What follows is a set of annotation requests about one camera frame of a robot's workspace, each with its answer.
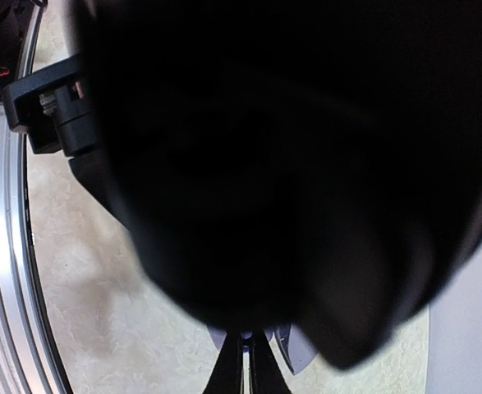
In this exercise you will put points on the purple earbud charging case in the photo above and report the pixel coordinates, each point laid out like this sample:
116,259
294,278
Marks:
295,348

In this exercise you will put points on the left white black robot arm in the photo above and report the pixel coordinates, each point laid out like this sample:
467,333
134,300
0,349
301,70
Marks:
307,162

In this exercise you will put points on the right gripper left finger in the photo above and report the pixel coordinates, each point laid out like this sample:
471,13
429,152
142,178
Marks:
227,376

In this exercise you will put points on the aluminium front rail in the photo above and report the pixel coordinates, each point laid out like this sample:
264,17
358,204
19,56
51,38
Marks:
29,359

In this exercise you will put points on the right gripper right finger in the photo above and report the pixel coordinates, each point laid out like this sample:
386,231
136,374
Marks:
265,375

